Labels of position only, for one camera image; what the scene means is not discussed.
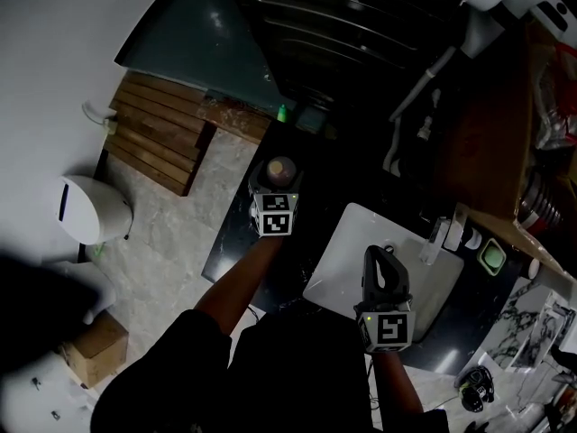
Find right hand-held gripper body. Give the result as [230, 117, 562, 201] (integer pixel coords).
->
[353, 286, 417, 355]

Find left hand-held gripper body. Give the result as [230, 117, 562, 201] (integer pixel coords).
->
[249, 179, 301, 239]

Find person's left forearm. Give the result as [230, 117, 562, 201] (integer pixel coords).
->
[193, 234, 286, 338]

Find person's right forearm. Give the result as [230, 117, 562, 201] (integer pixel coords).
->
[371, 352, 426, 418]

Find white square sink basin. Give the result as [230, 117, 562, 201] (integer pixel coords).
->
[302, 202, 466, 345]

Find black sink counter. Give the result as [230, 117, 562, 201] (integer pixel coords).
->
[201, 117, 546, 378]

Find dark teal box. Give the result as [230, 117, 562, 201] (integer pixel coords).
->
[295, 105, 326, 134]

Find white cup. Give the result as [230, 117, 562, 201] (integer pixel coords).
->
[463, 226, 484, 251]

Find green soap dish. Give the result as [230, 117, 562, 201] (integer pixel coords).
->
[476, 237, 507, 278]

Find stack of wooden planks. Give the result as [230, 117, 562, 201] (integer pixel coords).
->
[103, 71, 272, 198]

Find black headset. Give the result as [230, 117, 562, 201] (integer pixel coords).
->
[458, 364, 497, 413]

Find person's black clothing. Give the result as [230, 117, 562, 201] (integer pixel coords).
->
[89, 308, 452, 433]

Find marble tile samples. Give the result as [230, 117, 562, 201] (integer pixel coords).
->
[484, 277, 577, 370]

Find large cardboard box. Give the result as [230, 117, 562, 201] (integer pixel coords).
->
[430, 23, 577, 283]

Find white drain pipe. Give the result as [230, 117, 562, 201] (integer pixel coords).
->
[388, 45, 459, 124]

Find white trash bin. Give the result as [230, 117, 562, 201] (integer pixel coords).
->
[55, 174, 134, 246]

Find small cardboard box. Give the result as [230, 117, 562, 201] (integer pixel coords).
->
[57, 309, 131, 390]

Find ribbed metal hose coil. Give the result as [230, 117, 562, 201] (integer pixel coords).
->
[517, 171, 565, 239]

